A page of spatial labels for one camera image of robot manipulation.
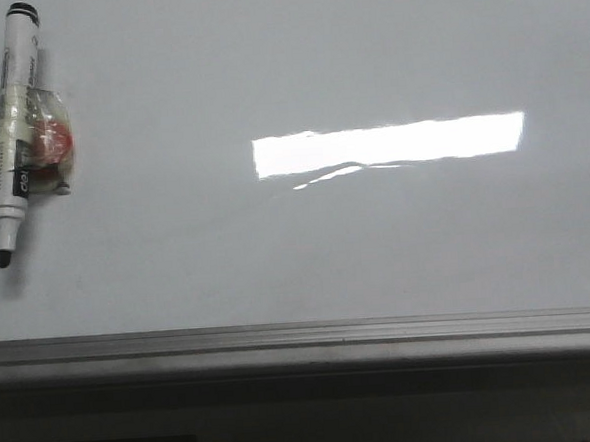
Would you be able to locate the white whiteboard with aluminium frame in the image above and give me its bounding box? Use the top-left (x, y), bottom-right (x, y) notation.
top-left (0, 0), bottom-right (590, 388)

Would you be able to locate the white black whiteboard marker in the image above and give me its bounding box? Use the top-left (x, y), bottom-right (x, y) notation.
top-left (0, 1), bottom-right (40, 269)

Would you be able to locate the red magnet taped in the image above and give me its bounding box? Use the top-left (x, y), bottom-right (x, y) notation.
top-left (25, 89), bottom-right (75, 195)

